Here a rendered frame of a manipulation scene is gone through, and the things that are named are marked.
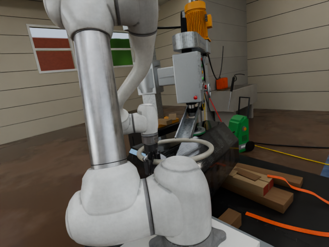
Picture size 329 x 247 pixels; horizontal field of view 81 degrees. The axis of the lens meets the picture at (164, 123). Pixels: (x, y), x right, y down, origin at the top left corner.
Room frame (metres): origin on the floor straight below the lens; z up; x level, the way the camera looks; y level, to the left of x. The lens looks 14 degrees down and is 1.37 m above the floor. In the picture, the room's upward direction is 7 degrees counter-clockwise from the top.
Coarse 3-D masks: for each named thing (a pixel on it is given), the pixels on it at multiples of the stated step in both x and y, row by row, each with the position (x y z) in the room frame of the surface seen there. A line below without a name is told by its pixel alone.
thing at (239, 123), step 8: (248, 104) 2.98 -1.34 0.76; (248, 112) 2.97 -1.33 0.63; (232, 120) 3.06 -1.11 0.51; (240, 120) 2.92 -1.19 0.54; (232, 128) 2.99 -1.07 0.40; (240, 128) 2.88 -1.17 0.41; (248, 128) 2.94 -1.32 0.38; (240, 136) 2.88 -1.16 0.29; (248, 136) 2.94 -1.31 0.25; (240, 144) 2.88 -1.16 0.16; (248, 144) 2.88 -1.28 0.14
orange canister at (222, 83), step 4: (216, 80) 4.72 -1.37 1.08; (220, 80) 4.64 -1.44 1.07; (224, 80) 4.71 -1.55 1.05; (216, 84) 4.73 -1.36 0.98; (220, 84) 4.65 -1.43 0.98; (224, 84) 4.70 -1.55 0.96; (216, 88) 4.74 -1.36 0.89; (220, 88) 4.65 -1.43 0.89; (224, 88) 4.71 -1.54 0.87; (228, 88) 4.77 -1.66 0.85
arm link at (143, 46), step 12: (132, 36) 0.71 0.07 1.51; (144, 36) 0.69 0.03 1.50; (144, 48) 0.73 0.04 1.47; (144, 60) 0.76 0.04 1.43; (132, 72) 0.81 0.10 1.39; (144, 72) 0.80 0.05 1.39; (132, 84) 0.82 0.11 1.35; (120, 96) 0.85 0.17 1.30; (120, 108) 0.89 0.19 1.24; (132, 120) 0.96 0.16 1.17; (132, 132) 0.96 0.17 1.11
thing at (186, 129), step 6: (198, 102) 1.95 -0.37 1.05; (204, 102) 1.93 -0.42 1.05; (186, 108) 1.81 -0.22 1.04; (198, 108) 1.76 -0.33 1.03; (186, 114) 1.76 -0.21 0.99; (198, 114) 1.74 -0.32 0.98; (186, 120) 1.68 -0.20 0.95; (192, 120) 1.66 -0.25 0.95; (180, 126) 1.53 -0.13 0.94; (186, 126) 1.58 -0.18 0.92; (192, 126) 1.48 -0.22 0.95; (180, 132) 1.51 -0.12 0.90; (186, 132) 1.49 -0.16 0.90; (192, 132) 1.43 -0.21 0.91
